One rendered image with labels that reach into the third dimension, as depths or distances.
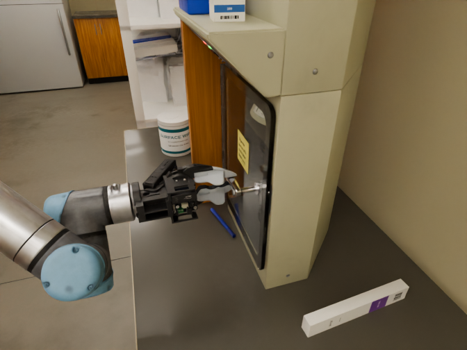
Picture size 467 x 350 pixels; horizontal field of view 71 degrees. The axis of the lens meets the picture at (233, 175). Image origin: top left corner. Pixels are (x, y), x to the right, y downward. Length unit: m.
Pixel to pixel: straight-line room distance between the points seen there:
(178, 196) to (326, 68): 0.34
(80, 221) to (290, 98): 0.42
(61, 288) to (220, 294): 0.41
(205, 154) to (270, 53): 0.52
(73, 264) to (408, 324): 0.67
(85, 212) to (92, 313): 1.45
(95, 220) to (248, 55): 0.39
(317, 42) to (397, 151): 0.52
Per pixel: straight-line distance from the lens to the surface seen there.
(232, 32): 0.49
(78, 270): 0.50
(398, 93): 0.97
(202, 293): 0.82
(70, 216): 0.65
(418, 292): 0.92
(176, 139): 1.29
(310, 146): 0.61
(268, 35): 0.50
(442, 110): 0.88
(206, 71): 0.88
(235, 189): 0.65
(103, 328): 1.99
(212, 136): 0.95
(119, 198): 0.64
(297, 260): 0.79
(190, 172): 0.66
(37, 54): 5.58
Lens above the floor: 1.59
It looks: 33 degrees down
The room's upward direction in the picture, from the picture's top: straight up
